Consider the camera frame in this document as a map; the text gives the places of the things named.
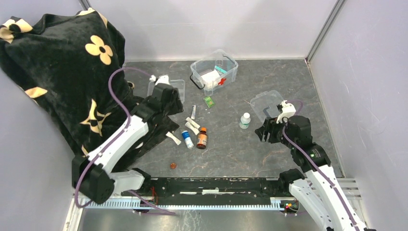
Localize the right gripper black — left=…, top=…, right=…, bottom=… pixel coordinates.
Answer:
left=254, top=115, right=296, bottom=149

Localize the green small medicine box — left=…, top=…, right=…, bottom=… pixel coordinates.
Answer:
left=204, top=96, right=215, bottom=108

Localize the blue white bandage roll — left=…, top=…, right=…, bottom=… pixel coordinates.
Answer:
left=181, top=130, right=194, bottom=149

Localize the white gauze pad packet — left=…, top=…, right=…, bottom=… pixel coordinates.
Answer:
left=200, top=70, right=221, bottom=90

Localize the brown bottle orange cap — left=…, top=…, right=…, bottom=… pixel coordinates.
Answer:
left=196, top=127, right=207, bottom=149

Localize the teal bandage packet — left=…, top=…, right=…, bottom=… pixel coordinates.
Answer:
left=215, top=65, right=227, bottom=74

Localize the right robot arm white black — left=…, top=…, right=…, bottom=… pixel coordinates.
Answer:
left=255, top=115, right=369, bottom=231

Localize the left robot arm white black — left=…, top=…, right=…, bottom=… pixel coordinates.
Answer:
left=72, top=83, right=183, bottom=207

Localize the clear compartment tray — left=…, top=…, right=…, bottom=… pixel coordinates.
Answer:
left=147, top=79, right=185, bottom=103

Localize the clear box lid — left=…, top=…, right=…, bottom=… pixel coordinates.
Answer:
left=250, top=90, right=284, bottom=123

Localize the small white blue tube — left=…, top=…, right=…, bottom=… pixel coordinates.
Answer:
left=191, top=105, right=196, bottom=119

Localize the white sachet on blanket edge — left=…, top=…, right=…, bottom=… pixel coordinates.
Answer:
left=166, top=132, right=181, bottom=145

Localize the clear first aid box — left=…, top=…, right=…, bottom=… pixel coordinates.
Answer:
left=190, top=49, right=239, bottom=96

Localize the black blanket with cream flowers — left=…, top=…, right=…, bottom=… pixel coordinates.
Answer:
left=0, top=8, right=180, bottom=169

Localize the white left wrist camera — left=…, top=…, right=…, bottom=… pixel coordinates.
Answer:
left=149, top=75, right=170, bottom=86

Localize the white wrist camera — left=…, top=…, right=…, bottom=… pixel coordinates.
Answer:
left=149, top=75, right=170, bottom=86
left=276, top=100, right=296, bottom=124

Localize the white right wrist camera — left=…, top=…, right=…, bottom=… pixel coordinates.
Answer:
left=276, top=100, right=296, bottom=124

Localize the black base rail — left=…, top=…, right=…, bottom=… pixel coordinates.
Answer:
left=136, top=177, right=293, bottom=205

